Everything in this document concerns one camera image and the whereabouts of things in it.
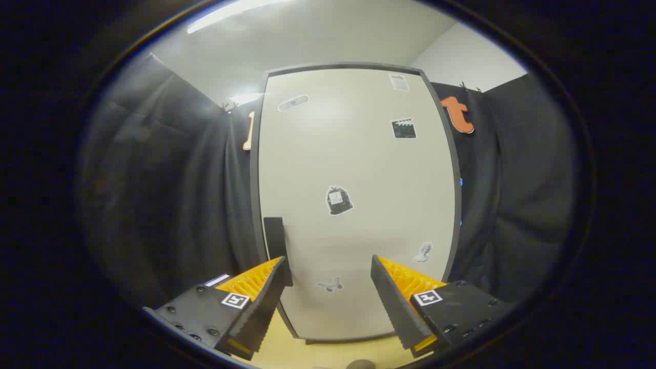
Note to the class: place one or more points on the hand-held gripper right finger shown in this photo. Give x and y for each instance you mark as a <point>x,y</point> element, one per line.
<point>394,302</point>

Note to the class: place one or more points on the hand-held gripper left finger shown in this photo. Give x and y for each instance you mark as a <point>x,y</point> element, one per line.
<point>266,302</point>

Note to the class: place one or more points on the grey shoe cabinet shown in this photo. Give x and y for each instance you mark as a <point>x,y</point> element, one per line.
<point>254,174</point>

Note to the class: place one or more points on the white shoe cabinet door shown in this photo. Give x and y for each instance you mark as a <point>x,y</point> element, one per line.
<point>359,164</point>

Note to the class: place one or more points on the white book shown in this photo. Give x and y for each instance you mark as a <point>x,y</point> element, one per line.
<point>218,280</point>

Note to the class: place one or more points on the black backdrop cloth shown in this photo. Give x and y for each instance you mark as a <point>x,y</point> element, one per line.
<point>169,179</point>

